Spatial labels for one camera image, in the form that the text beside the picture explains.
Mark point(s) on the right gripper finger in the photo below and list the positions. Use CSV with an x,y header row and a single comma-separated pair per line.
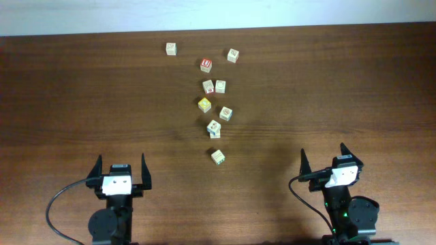
x,y
304,164
346,151

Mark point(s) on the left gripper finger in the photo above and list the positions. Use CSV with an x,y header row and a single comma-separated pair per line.
x,y
97,169
145,173

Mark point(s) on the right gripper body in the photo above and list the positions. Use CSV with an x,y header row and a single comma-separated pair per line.
x,y
318,184

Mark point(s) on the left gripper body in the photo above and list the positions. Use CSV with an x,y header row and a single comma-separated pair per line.
x,y
94,183

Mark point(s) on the wooden block green side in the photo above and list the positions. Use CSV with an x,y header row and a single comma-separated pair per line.
x,y
218,157

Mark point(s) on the wooden block ice cream picture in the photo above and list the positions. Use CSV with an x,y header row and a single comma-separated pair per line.
x,y
213,127

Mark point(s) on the wooden block blue side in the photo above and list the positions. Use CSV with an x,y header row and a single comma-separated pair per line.
x,y
226,113

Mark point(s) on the blue number 5 block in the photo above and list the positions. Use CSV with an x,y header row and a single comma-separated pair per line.
x,y
215,136

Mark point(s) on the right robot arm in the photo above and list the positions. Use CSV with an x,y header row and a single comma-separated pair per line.
x,y
351,220

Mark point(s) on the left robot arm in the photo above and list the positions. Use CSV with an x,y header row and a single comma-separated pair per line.
x,y
113,224

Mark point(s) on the yellow wooden block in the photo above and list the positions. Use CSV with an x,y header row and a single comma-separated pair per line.
x,y
204,104

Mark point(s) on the wooden block red side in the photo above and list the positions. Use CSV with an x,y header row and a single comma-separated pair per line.
x,y
208,86

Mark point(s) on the plain wooden cup block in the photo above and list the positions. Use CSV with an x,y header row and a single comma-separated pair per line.
x,y
220,86

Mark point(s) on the red U wooden block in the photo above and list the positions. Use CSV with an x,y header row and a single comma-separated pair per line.
x,y
206,65

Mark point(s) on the plain wooden block far left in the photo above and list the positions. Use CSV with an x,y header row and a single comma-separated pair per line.
x,y
171,49

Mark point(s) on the plain wooden block far right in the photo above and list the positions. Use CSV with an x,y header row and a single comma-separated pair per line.
x,y
233,55

